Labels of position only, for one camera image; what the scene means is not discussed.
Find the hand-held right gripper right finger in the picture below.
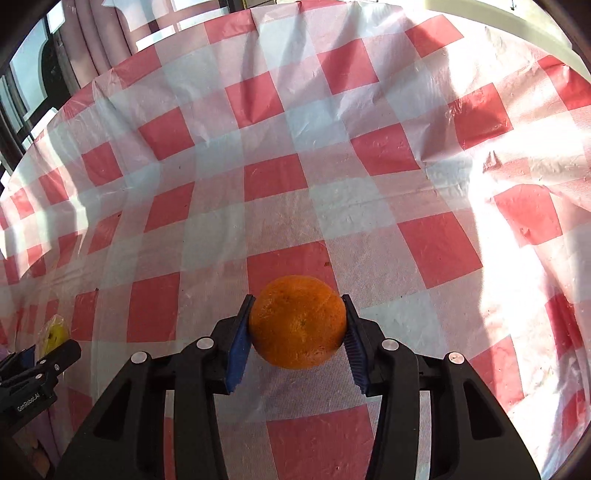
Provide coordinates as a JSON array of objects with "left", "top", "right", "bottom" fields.
[{"left": 341, "top": 294, "right": 541, "bottom": 480}]

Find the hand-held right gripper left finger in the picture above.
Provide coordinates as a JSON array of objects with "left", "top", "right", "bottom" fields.
[{"left": 54, "top": 294, "right": 257, "bottom": 480}]

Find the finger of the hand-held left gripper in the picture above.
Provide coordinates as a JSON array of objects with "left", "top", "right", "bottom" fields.
[
  {"left": 33, "top": 340, "right": 82, "bottom": 385},
  {"left": 0, "top": 347, "right": 38, "bottom": 378}
]

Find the yellow-green fruit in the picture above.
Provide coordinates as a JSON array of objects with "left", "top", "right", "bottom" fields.
[{"left": 38, "top": 315, "right": 71, "bottom": 358}]

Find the orange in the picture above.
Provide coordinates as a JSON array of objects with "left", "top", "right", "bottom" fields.
[{"left": 248, "top": 275, "right": 347, "bottom": 370}]

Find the red white checkered tablecloth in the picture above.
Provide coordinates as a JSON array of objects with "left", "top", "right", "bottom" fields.
[{"left": 0, "top": 0, "right": 591, "bottom": 480}]

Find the pink curtain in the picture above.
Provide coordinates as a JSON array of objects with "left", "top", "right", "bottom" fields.
[{"left": 58, "top": 0, "right": 232, "bottom": 90}]

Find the dark window frame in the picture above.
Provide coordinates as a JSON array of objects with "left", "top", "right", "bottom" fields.
[{"left": 0, "top": 9, "right": 77, "bottom": 185}]

